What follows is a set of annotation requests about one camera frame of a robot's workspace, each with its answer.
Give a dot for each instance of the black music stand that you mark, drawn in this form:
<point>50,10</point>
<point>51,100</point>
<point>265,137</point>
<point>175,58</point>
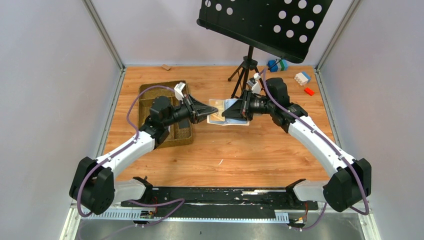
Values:
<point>283,28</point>

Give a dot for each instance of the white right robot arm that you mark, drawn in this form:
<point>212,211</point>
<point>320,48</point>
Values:
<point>349,178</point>

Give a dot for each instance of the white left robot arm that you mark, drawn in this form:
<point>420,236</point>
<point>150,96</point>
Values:
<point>94,185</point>

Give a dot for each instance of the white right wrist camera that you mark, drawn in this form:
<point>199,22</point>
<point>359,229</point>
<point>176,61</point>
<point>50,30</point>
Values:
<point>254,83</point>

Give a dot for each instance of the white blue toy block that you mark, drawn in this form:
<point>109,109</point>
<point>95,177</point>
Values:
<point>302,78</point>

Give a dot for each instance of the beige leather card holder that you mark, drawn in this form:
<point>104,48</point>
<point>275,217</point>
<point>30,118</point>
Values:
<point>225,115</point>

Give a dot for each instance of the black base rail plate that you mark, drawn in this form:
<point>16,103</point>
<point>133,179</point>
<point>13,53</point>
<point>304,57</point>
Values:
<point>273,198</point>

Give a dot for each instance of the small wooden block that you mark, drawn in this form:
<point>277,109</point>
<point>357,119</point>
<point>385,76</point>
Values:
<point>166,67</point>

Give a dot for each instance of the black card in tray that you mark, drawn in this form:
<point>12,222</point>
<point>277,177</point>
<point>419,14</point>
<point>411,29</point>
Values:
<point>183,124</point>

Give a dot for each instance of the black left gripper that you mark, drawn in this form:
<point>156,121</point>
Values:
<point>198,111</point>

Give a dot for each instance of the blue green toy block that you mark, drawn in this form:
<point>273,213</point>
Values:
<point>277,65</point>

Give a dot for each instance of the white slotted cable duct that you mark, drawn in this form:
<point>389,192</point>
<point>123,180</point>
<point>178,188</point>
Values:
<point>142,214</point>

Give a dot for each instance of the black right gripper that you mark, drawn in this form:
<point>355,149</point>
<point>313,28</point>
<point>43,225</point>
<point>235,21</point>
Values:
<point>240,109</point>

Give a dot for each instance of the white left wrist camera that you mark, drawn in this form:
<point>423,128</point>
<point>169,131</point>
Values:
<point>179,91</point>

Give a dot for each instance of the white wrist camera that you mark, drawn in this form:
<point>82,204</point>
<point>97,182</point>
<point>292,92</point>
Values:
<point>179,91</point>
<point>254,83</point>

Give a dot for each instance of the red toy block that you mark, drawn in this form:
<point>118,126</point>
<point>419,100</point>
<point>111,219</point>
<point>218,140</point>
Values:
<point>309,91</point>

